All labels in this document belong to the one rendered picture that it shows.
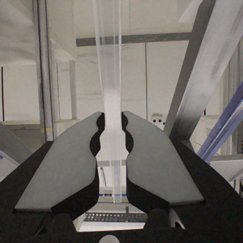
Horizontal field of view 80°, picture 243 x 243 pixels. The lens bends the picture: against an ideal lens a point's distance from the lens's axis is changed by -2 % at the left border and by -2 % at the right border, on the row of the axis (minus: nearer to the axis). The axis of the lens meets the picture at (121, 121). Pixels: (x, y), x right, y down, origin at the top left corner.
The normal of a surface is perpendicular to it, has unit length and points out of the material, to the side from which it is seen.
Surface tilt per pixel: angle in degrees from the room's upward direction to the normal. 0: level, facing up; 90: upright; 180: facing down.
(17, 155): 90
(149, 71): 90
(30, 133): 90
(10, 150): 90
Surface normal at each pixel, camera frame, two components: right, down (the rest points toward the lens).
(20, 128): -0.07, 0.08
